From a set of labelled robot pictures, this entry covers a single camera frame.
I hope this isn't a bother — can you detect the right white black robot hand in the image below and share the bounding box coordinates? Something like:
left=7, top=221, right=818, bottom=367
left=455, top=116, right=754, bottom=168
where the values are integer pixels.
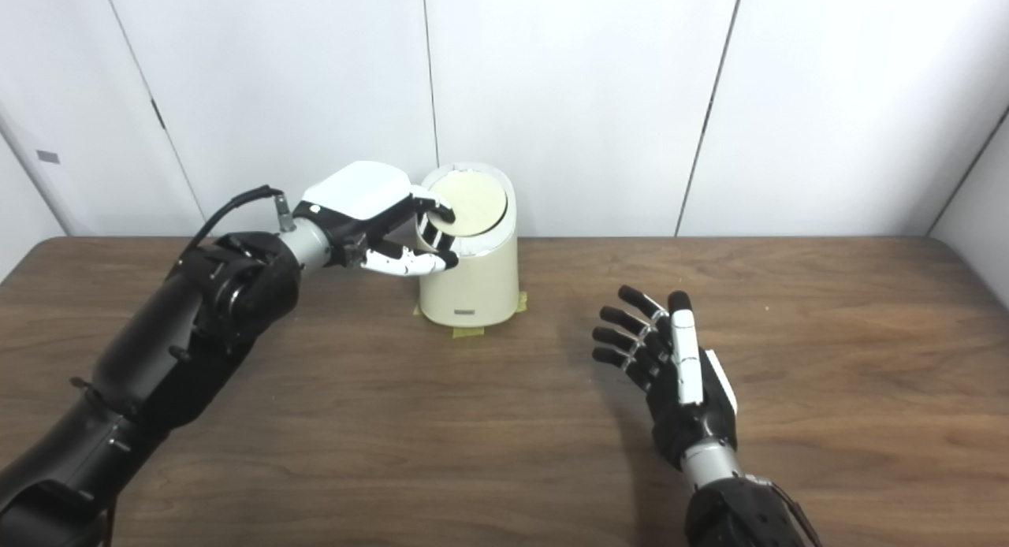
left=592, top=285, right=739, bottom=471

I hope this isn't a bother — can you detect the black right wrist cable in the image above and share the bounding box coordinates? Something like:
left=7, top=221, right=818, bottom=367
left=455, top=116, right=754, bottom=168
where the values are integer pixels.
left=745, top=474, right=825, bottom=547

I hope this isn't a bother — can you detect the cream-colored plastic bin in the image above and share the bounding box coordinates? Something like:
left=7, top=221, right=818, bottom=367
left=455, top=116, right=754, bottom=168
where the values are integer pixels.
left=415, top=162, right=519, bottom=326

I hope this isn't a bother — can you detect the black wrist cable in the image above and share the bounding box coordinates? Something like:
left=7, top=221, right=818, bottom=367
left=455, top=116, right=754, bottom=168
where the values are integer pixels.
left=745, top=474, right=825, bottom=547
left=181, top=185, right=296, bottom=256

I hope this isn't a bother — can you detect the round cream bin lid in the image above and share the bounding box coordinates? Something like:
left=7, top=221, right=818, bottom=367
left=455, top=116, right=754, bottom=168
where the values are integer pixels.
left=430, top=170, right=509, bottom=237

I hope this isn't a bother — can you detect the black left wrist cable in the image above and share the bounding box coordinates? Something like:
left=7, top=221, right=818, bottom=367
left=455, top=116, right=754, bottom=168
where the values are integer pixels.
left=181, top=185, right=296, bottom=256

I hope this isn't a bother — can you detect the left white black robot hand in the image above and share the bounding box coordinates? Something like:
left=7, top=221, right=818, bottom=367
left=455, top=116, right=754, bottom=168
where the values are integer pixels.
left=293, top=161, right=460, bottom=278

